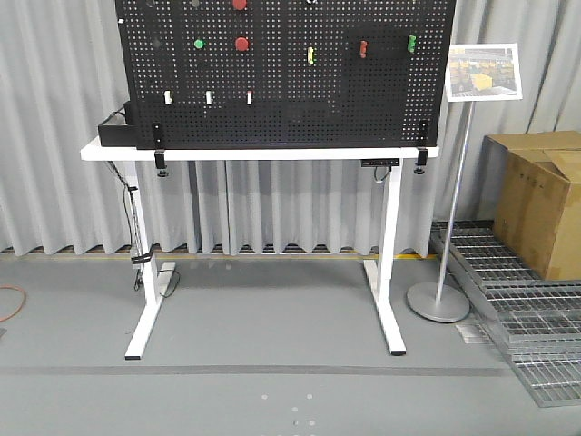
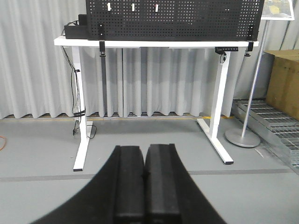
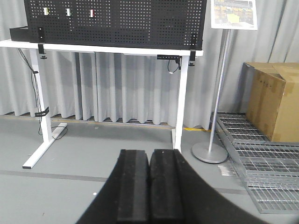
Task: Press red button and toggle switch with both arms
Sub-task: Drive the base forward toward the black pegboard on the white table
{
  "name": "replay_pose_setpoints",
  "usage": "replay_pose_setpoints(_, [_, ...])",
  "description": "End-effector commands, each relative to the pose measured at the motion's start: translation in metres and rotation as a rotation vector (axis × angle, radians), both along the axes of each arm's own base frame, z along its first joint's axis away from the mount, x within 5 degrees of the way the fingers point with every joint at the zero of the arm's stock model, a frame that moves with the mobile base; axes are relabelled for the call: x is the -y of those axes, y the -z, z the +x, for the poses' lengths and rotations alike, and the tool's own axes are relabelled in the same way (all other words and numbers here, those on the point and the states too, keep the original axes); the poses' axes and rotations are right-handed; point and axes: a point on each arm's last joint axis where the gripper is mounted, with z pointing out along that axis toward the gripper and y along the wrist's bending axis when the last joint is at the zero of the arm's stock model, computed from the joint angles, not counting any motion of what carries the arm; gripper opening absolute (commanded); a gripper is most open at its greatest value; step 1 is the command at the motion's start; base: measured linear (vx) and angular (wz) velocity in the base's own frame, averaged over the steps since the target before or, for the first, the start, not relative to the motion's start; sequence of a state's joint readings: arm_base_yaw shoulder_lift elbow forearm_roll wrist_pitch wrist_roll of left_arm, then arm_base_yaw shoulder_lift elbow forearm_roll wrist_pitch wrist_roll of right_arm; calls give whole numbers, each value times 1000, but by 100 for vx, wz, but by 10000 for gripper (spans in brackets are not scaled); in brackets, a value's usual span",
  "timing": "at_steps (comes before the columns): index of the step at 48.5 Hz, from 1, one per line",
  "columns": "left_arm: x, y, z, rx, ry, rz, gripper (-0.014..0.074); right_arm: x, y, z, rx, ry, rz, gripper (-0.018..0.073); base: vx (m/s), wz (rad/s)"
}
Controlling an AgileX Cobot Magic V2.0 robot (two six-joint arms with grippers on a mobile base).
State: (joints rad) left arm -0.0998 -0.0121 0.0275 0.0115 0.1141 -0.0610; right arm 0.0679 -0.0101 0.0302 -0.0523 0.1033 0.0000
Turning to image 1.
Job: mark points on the lower red push button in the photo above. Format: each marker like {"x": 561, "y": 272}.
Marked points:
{"x": 242, "y": 44}

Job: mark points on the red push button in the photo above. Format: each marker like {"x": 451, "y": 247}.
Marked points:
{"x": 239, "y": 4}
{"x": 242, "y": 44}

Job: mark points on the upper red push button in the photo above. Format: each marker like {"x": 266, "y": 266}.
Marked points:
{"x": 239, "y": 4}

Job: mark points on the desk height control panel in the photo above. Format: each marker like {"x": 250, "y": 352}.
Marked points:
{"x": 390, "y": 162}

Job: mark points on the white height-adjustable desk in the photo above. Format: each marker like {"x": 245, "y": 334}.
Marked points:
{"x": 379, "y": 273}

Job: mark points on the right black board clamp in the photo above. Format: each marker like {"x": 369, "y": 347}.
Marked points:
{"x": 422, "y": 157}

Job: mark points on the black board clamp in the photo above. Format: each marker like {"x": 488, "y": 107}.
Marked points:
{"x": 422, "y": 157}
{"x": 159, "y": 159}

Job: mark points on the left black board clamp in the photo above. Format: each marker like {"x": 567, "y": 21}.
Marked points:
{"x": 159, "y": 159}

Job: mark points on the silver sign stand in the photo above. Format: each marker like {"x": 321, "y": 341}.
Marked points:
{"x": 436, "y": 301}

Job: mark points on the black perforated pegboard panel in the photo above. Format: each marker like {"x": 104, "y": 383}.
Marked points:
{"x": 342, "y": 101}

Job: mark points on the black electronics box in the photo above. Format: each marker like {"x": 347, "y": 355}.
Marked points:
{"x": 118, "y": 129}

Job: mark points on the printed photo sign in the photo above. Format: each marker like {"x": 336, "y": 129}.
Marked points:
{"x": 483, "y": 72}

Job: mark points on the brown cardboard box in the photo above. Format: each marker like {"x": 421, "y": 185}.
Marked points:
{"x": 538, "y": 211}

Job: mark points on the metal floor grating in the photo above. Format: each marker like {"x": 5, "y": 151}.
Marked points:
{"x": 534, "y": 323}

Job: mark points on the grey curtain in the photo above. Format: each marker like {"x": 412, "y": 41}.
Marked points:
{"x": 62, "y": 74}

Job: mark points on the white yellow rocker switch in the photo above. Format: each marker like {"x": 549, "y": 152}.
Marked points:
{"x": 168, "y": 97}

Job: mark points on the red toggle switch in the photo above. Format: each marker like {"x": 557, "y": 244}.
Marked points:
{"x": 363, "y": 49}

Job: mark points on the green toggle switch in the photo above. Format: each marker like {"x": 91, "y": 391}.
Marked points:
{"x": 412, "y": 41}

